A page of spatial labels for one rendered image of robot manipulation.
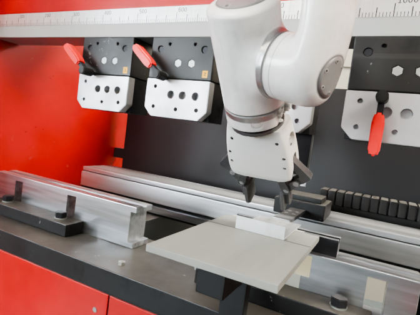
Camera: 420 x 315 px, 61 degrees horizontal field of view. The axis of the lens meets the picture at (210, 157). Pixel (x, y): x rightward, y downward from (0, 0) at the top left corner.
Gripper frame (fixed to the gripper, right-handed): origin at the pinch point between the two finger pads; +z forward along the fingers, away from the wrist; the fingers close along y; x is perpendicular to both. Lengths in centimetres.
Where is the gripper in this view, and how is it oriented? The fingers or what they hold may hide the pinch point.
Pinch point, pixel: (267, 193)
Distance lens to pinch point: 60.5
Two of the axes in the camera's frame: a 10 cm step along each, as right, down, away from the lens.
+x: -4.3, 6.4, -6.4
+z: 1.9, 7.5, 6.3
